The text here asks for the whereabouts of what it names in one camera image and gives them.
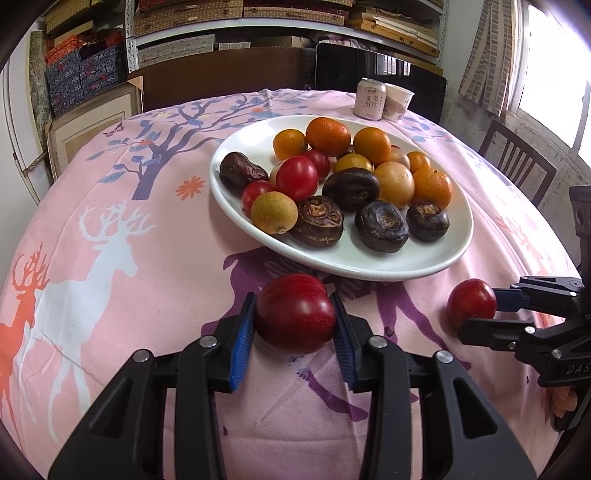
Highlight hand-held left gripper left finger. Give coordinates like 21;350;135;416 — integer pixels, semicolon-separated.
47;292;258;480

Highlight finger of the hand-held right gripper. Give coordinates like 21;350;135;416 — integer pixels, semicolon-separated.
458;316;539;355
490;275;583;319

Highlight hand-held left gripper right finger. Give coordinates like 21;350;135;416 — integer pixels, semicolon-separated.
329;293;536;480

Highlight dark red plum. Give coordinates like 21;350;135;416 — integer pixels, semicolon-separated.
254;273;337;356
446;278;498;329

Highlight white oval plate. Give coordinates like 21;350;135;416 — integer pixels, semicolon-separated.
209;114;475;282

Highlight dark water chestnut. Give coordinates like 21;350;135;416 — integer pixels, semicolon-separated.
321;168;382;213
291;195;345;248
354;200;411;254
406;203;450;243

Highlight yellow-brown longan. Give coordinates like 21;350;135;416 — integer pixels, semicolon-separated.
250;191;299;235

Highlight orange mandarin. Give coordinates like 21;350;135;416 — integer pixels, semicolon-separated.
305;117;352;158
353;127;392;166
412;168;454;210

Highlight red tomato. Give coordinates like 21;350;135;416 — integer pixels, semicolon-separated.
276;156;319;202
241;180;275;214
302;148;331;181

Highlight small yellow-orange citrus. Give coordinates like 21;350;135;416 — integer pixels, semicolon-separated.
406;151;432;174
333;152;375;174
272;128;308;161

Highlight person's right hand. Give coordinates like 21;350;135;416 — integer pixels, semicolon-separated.
553;387;577;418

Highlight pink deer print tablecloth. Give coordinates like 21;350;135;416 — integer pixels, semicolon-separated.
0;88;583;480

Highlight dark wooden chair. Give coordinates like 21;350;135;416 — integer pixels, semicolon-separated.
479;119;558;208

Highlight white paper cup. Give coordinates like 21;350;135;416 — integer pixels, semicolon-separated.
382;83;416;123

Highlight pink drink can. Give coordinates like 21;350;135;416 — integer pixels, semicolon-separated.
353;77;387;121

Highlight beige checked curtain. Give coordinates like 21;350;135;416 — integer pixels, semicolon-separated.
458;0;520;114

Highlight bright window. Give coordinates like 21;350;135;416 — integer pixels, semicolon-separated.
510;0;591;148

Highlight cardboard framed panel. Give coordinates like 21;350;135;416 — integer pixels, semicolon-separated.
45;76;144;181

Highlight brown wooden board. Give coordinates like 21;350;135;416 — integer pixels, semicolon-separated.
127;46;317;113

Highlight black flat panel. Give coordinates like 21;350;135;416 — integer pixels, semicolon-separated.
315;41;448;125

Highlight stack of wooden frames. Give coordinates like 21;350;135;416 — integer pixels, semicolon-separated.
348;4;439;58

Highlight grey boxes under shelf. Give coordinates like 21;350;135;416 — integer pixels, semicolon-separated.
137;36;215;65

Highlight white leaning boards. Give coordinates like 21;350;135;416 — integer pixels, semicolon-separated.
2;55;51;204

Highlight white metal shelf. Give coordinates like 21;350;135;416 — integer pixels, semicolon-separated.
124;0;444;75

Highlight stack of blue patterned boxes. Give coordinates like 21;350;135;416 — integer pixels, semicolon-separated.
44;37;127;116

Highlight stack of woven flat boxes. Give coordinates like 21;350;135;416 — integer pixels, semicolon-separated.
134;0;354;38

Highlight mottled grey board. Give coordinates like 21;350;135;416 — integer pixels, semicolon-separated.
28;32;51;121

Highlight stack of brown cardboard boxes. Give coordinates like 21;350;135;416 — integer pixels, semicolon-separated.
44;0;134;40

